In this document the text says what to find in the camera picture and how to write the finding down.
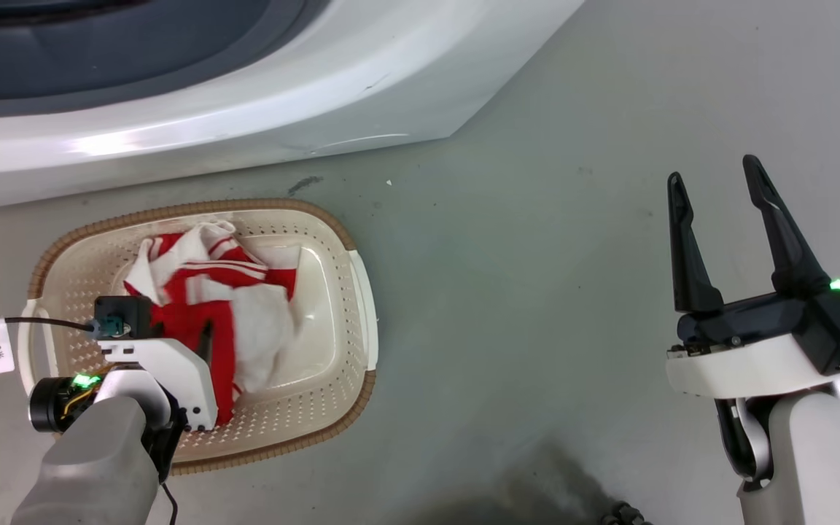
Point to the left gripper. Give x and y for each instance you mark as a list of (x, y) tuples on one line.
[(172, 364)]

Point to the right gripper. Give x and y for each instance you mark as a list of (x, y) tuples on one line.
[(755, 364)]

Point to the red and white garment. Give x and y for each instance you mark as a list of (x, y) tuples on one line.
[(259, 328)]

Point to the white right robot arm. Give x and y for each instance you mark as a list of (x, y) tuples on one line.
[(814, 467)]

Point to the cream perforated laundry basket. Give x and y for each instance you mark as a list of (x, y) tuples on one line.
[(318, 292)]

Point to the grey rubber door seal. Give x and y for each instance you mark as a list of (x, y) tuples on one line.
[(99, 65)]

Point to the white front-load washing machine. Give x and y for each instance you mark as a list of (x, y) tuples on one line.
[(391, 87)]

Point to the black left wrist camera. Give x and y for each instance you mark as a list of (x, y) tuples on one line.
[(125, 313)]

